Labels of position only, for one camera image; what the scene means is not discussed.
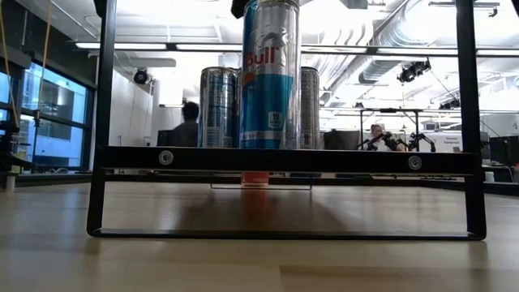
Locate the silver spiral air duct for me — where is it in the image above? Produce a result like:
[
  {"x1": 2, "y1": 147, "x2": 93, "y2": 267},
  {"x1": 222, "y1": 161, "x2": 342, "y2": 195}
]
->
[{"x1": 358, "y1": 0, "x2": 459, "y2": 84}]

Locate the blue silver Red Bull can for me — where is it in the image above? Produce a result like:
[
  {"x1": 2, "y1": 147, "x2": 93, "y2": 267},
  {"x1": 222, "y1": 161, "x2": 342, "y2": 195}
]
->
[{"x1": 238, "y1": 0, "x2": 302, "y2": 150}]

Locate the black ceiling spot lamp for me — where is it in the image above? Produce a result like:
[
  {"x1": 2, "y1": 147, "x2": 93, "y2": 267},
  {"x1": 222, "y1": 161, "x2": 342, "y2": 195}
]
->
[{"x1": 132, "y1": 67, "x2": 149, "y2": 85}]

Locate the window with dark frame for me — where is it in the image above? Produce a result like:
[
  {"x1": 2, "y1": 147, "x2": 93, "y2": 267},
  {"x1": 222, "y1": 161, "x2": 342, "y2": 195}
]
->
[{"x1": 0, "y1": 60, "x2": 97, "y2": 172}]

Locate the dark equipment rack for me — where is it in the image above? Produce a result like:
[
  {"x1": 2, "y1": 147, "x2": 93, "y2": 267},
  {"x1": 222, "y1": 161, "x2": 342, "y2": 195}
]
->
[{"x1": 0, "y1": 97, "x2": 36, "y2": 191}]

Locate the wooden shelf black metal frame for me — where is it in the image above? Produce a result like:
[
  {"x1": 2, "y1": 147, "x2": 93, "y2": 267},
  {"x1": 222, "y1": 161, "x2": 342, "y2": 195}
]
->
[{"x1": 86, "y1": 0, "x2": 487, "y2": 243}]

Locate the black background rig frame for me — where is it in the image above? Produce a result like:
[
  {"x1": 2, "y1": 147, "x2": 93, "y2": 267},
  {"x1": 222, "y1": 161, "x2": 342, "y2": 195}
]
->
[{"x1": 359, "y1": 108, "x2": 423, "y2": 152}]

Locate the linear ceiling light bar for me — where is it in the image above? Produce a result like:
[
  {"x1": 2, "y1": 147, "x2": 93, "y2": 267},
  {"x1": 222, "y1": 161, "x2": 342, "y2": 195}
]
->
[{"x1": 75, "y1": 41, "x2": 519, "y2": 57}]

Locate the black monitor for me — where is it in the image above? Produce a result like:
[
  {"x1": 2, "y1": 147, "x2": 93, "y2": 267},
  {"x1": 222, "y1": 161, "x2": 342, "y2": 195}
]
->
[
  {"x1": 157, "y1": 128, "x2": 176, "y2": 148},
  {"x1": 489, "y1": 135, "x2": 519, "y2": 167}
]

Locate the red beverage can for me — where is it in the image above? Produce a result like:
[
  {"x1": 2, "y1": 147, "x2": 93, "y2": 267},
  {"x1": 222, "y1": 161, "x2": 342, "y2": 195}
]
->
[{"x1": 241, "y1": 171, "x2": 270, "y2": 187}]

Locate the black aluminium table frame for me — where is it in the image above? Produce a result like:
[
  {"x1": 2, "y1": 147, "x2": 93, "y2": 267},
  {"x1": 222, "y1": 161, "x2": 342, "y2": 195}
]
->
[{"x1": 0, "y1": 172, "x2": 519, "y2": 196}]

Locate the white equipment sign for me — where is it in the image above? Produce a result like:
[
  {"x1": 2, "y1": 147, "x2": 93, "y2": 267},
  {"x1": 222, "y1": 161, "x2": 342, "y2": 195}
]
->
[{"x1": 419, "y1": 131, "x2": 463, "y2": 154}]

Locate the person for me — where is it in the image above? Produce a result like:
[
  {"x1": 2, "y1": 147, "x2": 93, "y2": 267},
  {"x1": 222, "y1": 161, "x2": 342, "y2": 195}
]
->
[
  {"x1": 367, "y1": 123, "x2": 406, "y2": 152},
  {"x1": 172, "y1": 101, "x2": 200, "y2": 148}
]

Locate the yellow power cable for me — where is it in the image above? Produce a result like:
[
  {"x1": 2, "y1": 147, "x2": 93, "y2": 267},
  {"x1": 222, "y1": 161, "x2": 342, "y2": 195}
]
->
[{"x1": 0, "y1": 0, "x2": 54, "y2": 127}]

